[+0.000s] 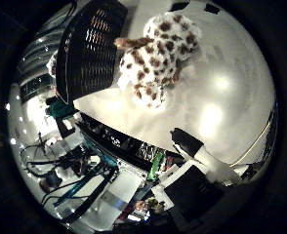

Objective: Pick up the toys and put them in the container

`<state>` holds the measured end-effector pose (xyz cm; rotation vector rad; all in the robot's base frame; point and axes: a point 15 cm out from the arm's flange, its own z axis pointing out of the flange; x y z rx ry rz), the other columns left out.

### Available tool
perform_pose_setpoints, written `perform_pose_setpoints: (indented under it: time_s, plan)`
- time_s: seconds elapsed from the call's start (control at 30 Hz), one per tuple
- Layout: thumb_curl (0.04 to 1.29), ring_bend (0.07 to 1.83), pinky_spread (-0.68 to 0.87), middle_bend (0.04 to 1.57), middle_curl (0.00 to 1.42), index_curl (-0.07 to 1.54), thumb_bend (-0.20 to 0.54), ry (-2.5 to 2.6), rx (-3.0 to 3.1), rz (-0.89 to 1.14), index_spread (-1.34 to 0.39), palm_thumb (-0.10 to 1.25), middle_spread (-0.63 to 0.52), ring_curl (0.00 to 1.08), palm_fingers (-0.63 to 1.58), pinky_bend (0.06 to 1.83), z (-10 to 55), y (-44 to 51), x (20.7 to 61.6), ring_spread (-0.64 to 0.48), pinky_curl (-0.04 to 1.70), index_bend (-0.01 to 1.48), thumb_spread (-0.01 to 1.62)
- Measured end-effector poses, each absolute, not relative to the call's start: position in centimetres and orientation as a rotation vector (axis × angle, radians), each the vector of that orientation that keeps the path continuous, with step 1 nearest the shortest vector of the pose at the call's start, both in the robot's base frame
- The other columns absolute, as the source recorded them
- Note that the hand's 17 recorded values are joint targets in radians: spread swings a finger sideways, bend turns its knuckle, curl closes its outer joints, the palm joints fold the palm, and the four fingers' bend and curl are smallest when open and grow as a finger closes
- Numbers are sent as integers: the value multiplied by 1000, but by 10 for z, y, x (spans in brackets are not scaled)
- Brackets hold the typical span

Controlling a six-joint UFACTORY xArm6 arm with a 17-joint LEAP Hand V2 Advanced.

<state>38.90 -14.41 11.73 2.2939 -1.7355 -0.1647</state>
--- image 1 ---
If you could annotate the white brown-spotted plush toy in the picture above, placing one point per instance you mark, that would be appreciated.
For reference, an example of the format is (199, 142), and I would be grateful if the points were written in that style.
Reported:
(156, 58)

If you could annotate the teal machine part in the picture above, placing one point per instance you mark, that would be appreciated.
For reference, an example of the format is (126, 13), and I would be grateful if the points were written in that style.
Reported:
(60, 109)

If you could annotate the black table frame rail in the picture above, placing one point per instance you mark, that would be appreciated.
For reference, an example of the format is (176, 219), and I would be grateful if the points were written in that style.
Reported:
(124, 143)

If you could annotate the black plastic mesh basket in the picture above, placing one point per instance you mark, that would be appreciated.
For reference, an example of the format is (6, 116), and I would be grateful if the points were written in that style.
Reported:
(88, 52)

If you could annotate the green plastic part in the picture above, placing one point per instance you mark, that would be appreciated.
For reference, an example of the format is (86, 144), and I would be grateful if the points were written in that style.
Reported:
(155, 165)

